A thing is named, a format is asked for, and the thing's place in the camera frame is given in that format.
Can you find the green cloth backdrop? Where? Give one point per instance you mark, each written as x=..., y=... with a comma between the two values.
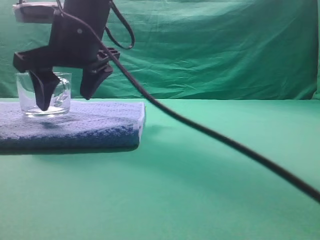
x=219, y=49

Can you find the grey camera box on gripper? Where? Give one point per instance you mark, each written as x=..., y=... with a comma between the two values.
x=34, y=12

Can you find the folded blue towel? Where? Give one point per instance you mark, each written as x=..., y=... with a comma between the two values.
x=88, y=125

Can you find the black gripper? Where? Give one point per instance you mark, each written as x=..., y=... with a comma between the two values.
x=75, y=42

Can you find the transparent glass cup with handle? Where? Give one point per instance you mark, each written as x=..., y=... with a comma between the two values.
x=60, y=100

